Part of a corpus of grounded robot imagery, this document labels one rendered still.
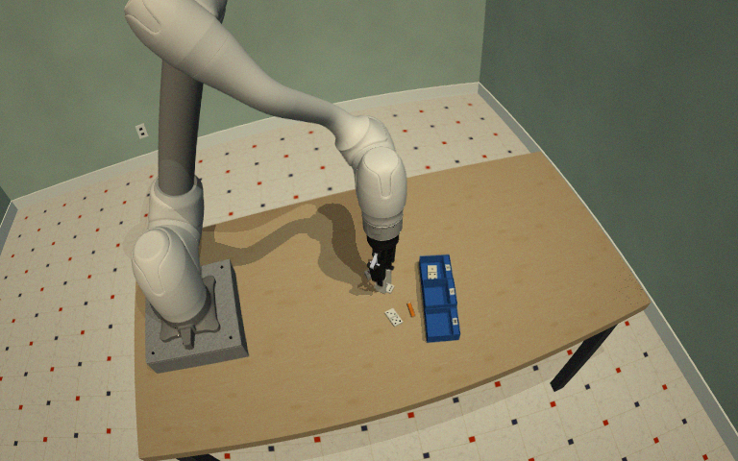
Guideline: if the blue rack of labelled bins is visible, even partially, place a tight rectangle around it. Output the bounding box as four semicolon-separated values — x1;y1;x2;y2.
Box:
419;255;460;343

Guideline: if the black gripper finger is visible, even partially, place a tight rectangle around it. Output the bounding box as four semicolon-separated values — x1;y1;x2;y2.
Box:
367;250;389;294
385;246;396;284

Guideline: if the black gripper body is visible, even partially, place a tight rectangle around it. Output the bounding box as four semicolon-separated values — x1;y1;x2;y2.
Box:
367;235;399;260

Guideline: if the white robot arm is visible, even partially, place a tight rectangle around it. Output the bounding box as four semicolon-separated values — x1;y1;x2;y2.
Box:
124;0;407;349

